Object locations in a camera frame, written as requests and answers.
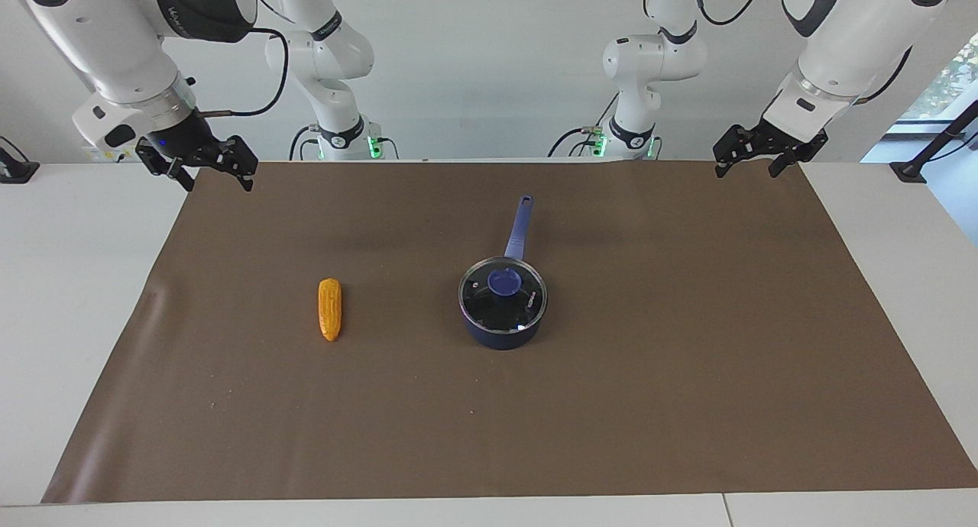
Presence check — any yellow corn cob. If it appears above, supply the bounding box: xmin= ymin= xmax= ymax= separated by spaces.
xmin=318 ymin=278 xmax=343 ymax=342

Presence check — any glass lid with blue knob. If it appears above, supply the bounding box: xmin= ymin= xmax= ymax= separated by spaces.
xmin=458 ymin=257 xmax=548 ymax=335

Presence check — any black stand with pole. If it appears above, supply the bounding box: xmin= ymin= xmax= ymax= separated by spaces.
xmin=890 ymin=99 xmax=978 ymax=184

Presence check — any black clamp base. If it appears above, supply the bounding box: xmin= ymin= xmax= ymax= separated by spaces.
xmin=0 ymin=136 xmax=40 ymax=184

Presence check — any window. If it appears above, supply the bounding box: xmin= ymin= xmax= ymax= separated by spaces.
xmin=900 ymin=31 xmax=978 ymax=123

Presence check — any brown table mat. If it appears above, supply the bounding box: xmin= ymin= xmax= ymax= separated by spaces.
xmin=42 ymin=159 xmax=978 ymax=505

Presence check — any black base cable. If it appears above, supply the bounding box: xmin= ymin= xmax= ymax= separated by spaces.
xmin=289 ymin=124 xmax=320 ymax=161
xmin=548 ymin=92 xmax=620 ymax=159

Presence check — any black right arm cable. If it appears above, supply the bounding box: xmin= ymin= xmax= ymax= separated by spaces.
xmin=200 ymin=0 xmax=290 ymax=118

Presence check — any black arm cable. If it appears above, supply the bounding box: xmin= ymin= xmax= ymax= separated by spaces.
xmin=200 ymin=0 xmax=290 ymax=118
xmin=690 ymin=0 xmax=914 ymax=106

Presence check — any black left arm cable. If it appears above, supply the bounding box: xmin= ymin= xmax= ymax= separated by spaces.
xmin=690 ymin=0 xmax=914 ymax=106

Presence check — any dark blue pot, lilac handle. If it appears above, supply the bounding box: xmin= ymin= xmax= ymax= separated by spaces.
xmin=458 ymin=196 xmax=549 ymax=351

